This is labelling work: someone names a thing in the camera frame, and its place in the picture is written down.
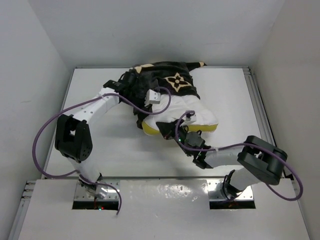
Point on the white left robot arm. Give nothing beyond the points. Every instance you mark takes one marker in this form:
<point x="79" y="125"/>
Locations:
<point x="73" y="135"/>

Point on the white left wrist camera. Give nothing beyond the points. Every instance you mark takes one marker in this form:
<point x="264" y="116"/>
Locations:
<point x="152" y="98"/>

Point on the aluminium rail right side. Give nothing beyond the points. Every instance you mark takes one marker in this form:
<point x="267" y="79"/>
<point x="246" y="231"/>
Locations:
<point x="258" y="107"/>

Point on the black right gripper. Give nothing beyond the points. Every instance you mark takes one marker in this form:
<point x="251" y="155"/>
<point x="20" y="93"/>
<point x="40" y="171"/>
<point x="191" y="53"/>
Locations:
<point x="167" y="129"/>

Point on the black pillowcase with beige flowers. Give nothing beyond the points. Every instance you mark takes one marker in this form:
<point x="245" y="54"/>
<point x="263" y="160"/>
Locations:
<point x="174" y="79"/>

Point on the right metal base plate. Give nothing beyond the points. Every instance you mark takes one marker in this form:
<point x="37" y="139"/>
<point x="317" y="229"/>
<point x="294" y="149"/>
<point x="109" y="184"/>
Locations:
<point x="217" y="194"/>

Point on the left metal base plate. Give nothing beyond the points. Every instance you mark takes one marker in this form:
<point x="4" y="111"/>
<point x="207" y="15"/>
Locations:
<point x="102" y="193"/>

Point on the white pillow with yellow edge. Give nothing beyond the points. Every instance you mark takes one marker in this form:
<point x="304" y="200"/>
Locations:
<point x="174" y="107"/>

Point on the metal base plate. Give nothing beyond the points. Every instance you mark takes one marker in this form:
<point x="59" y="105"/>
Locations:
<point x="217" y="194"/>
<point x="102" y="193"/>

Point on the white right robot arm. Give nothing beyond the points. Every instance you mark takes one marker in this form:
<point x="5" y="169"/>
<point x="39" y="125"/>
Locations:
<point x="260" y="161"/>

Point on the white front cover board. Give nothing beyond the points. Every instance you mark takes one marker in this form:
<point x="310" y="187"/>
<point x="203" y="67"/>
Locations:
<point x="166" y="209"/>

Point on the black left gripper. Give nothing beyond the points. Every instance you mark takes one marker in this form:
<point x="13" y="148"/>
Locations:
<point x="143" y="104"/>

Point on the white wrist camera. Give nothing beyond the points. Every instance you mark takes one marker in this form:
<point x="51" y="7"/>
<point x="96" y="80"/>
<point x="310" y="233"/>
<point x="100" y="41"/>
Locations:
<point x="152" y="98"/>
<point x="190" y="116"/>

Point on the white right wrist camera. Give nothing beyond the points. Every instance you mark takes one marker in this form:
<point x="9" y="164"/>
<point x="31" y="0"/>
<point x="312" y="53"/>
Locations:
<point x="190" y="116"/>

